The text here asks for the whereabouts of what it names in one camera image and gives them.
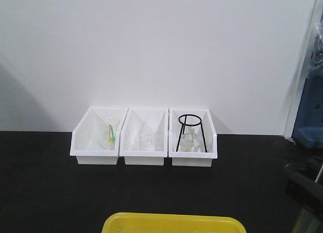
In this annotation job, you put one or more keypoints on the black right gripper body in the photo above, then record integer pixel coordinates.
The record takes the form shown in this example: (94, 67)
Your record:
(304, 184)

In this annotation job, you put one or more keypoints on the wide glass test tube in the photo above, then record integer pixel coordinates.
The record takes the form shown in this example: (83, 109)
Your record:
(306, 222)

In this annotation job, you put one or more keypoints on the yellow plastic tray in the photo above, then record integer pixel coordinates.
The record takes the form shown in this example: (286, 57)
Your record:
(151, 222)

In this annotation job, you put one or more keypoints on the blue equipment at right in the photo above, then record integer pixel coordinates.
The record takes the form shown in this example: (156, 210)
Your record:
(307, 128)

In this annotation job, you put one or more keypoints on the white right storage bin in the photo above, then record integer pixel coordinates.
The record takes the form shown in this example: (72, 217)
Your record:
(192, 159)

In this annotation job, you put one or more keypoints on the white storage bin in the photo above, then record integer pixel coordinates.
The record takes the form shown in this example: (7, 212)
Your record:
(154, 124)
(192, 159)
(85, 142)

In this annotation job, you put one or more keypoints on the round glass flask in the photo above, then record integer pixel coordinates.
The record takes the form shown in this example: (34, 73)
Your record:
(189, 141)

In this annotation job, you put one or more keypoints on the white middle storage bin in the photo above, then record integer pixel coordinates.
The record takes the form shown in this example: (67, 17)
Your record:
(154, 124)

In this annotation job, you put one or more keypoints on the small glass beaker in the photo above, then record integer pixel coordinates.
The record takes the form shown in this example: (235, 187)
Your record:
(141, 142)

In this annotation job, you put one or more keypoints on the green yellow plastic spoons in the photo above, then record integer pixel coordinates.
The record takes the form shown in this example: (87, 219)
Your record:
(111, 137)

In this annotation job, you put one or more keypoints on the glass beaker in left bin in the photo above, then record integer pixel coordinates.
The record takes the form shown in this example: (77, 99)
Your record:
(108, 127)

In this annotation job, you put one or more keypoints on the white left storage bin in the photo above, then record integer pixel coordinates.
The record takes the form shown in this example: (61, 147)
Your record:
(85, 142)

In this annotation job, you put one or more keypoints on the black wire tripod stand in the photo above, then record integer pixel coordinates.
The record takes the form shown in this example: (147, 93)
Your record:
(191, 120)

